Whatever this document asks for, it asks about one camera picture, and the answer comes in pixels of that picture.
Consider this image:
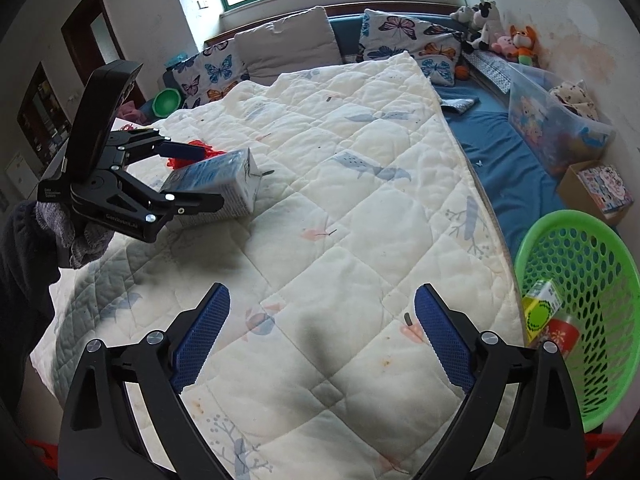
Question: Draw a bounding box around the red knitted cloth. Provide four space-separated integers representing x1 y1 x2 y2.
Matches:
167 139 226 168

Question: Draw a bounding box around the green plastic bowl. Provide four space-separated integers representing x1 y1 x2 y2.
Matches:
152 89 182 118

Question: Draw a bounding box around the yellow green drink carton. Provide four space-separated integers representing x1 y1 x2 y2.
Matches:
521 280 563 347

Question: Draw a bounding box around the butterfly print cushion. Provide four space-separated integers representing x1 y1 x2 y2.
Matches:
170 39 248 111
359 8 463 86

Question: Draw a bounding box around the dotted white folded cloth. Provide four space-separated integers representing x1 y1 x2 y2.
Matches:
462 50 518 95

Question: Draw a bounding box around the green plastic basket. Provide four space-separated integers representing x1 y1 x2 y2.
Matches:
514 210 640 433

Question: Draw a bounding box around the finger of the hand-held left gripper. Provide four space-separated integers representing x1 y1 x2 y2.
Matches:
107 129 210 163
107 167 225 221

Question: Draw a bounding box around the brown cardboard box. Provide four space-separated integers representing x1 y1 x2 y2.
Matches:
556 160 636 226

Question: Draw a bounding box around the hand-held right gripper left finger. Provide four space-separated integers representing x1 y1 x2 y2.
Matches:
57 282 232 480

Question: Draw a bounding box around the cow plush toy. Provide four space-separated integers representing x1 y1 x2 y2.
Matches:
467 0 501 51

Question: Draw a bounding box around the clear plastic storage box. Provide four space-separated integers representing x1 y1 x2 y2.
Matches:
507 62 617 176

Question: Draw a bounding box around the dark wooden door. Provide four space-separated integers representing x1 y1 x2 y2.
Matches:
60 0 121 78

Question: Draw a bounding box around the white wall paper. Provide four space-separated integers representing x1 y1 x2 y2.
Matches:
5 152 41 193

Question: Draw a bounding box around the pink pig plush toy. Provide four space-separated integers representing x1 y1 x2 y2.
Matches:
491 34 518 58

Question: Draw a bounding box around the pink cloth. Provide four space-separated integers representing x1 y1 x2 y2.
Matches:
117 100 151 126

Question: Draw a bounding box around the grey patterned cloth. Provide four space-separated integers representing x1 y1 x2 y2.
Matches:
440 96 480 117

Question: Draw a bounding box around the colourful printed box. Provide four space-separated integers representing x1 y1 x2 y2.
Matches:
577 164 635 216

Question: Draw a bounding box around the orange fox plush toy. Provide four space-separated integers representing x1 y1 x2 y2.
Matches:
510 25 540 68

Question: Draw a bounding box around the dark framed wall board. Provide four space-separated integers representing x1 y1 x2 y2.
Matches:
16 62 73 166

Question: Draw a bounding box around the blue white milk carton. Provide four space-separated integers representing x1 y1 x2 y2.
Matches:
161 147 260 226

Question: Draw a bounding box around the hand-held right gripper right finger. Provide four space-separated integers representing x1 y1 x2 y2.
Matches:
414 282 587 480

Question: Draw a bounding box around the cream quilted blanket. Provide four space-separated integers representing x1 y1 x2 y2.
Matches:
30 52 526 480

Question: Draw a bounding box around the person's left hand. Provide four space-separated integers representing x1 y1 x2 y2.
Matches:
35 202 116 270

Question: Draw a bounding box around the beige cushion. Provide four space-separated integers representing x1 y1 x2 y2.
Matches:
234 6 343 81

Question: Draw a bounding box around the black spotted white cloth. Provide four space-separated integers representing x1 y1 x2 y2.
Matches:
549 80 601 122

